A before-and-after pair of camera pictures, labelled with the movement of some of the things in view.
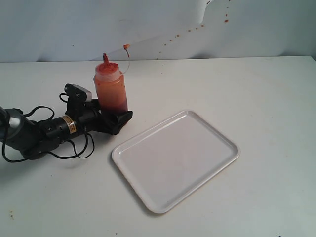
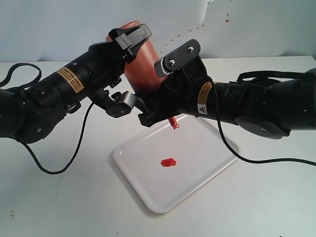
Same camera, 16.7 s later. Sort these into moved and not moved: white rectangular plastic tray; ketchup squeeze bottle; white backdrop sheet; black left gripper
Moved: black left gripper; ketchup squeeze bottle
Not moved: white backdrop sheet; white rectangular plastic tray
